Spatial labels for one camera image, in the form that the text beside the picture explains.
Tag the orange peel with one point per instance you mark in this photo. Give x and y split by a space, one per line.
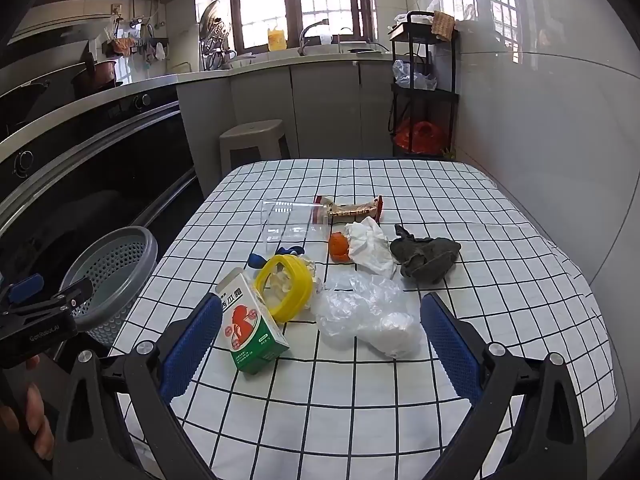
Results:
338 247

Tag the orange plastic bag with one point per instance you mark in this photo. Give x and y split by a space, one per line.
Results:
420 137

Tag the blue plastic strip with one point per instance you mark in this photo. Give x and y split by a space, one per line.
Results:
256 260

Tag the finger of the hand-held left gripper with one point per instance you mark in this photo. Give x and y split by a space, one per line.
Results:
26 287
75 292

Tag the white checked tablecloth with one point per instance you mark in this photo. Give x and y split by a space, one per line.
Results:
450 200

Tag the grey kitchen counter cabinet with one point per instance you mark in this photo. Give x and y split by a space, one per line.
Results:
320 105

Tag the wooden framed window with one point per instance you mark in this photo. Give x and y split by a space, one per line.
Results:
295 5

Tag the grey range hood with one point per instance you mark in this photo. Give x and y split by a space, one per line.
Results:
100 5

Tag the wall utensil rack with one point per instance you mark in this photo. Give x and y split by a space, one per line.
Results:
130 45

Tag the person's left hand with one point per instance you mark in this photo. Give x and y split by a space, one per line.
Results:
40 420

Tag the copper pot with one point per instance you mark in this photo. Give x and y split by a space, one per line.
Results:
97 72

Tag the beige plastic stool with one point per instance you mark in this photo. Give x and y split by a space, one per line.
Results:
252 135

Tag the dark green cloth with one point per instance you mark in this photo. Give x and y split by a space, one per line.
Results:
425 257

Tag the grey perforated waste basket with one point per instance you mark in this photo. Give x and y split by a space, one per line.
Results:
115 260

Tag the black metal shelf rack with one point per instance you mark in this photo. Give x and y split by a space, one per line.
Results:
395 95

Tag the chrome kitchen faucet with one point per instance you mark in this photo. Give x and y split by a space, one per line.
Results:
307 35

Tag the beige red snack wrapper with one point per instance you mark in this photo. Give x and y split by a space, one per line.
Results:
352 208

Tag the woven beige cloth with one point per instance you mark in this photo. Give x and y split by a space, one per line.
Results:
442 25

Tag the white tissue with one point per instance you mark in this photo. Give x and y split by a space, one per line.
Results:
370 247

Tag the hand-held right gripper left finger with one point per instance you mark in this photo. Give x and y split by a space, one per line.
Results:
192 345

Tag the green white carton box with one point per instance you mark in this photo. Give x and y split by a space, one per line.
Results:
250 330

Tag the black stove knob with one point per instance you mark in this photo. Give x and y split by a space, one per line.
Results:
142 101
22 162

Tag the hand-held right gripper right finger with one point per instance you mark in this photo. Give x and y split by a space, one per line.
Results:
450 345

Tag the black built-in stove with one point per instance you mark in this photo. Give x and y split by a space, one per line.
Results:
100 160

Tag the clear plastic bag on rack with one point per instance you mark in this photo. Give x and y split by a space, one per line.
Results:
415 77

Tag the clear plastic bag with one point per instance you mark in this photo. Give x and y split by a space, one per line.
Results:
370 315
415 77

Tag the metal dish rack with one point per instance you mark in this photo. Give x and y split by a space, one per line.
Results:
215 35

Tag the clear plastic cup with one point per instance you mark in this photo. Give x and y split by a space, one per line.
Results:
290 225

